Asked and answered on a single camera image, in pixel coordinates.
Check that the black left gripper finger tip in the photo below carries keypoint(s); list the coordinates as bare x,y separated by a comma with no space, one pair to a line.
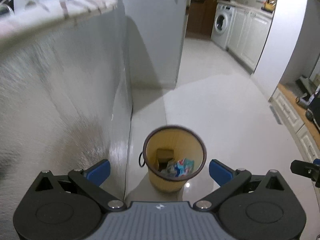
306,169

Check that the white box appliance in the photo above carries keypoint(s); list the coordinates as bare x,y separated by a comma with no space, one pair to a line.
17,6

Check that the grey bed base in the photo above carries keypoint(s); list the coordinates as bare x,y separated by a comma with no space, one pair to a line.
65,103

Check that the white washing machine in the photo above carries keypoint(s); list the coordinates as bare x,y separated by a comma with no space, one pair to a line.
222,25

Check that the black television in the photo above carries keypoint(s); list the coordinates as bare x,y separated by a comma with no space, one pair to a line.
313,108

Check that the white kitchen cabinets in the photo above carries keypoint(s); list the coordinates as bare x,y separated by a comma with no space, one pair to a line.
249,31

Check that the brown cardboard box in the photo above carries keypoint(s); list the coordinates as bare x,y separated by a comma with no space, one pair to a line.
163,157

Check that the grey cylinder on cabinet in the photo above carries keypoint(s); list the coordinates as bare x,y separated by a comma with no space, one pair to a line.
304,101

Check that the white wood-top low cabinet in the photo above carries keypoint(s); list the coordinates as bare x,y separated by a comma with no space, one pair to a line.
304,132

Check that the yellow round trash bin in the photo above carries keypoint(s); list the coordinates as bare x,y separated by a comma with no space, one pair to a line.
184,142

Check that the blue white plastic wrapper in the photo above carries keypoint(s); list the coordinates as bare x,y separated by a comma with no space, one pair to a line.
180,168

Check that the pink patterned bed blanket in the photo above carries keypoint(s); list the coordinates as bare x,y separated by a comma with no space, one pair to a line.
49,14

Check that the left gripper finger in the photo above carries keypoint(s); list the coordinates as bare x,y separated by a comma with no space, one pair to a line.
241,190
78,190

